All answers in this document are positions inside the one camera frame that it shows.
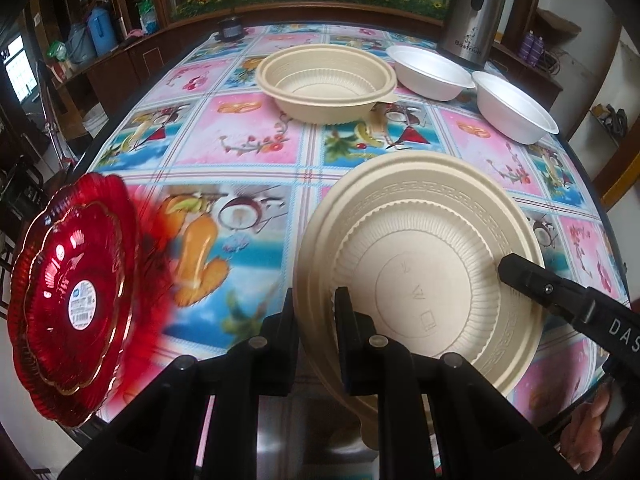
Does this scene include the wooden sideboard cabinet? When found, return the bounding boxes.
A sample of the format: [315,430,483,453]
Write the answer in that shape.
[50,25,221,116]

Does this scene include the printed fruit pattern tablecloth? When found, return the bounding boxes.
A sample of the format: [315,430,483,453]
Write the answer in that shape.
[87,22,631,421]

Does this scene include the small red plate white label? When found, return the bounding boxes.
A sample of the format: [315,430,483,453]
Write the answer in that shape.
[22,202,133,396]

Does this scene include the large red plate gold lettering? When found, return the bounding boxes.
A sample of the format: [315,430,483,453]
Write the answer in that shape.
[7,172,171,428]

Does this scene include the white foam bowl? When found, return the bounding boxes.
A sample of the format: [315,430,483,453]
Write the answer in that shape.
[385,45,476,102]
[471,71,559,145]

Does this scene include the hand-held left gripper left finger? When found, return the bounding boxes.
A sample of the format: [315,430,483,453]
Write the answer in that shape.
[60,287,301,480]

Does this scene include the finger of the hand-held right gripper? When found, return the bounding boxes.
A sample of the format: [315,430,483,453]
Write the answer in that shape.
[497,254,591,326]

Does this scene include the purple bottles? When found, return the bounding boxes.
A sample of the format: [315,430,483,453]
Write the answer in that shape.
[517,32,546,66]

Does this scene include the stainless steel thermos jug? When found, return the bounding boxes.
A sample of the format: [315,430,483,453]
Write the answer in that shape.
[436,0,508,72]

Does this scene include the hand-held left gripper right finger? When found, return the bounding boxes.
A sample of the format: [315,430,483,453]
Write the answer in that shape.
[334,286,563,480]

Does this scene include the beige plastic bowl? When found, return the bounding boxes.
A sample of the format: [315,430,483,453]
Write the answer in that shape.
[256,44,398,125]
[292,151,546,451]

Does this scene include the person's right hand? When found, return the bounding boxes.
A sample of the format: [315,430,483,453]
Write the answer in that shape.
[560,377,640,476]

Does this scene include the white plastic bucket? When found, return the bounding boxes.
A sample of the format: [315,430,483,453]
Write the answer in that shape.
[82,105,108,138]

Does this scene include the small black round device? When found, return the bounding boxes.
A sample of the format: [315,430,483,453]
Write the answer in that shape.
[217,17,246,42]

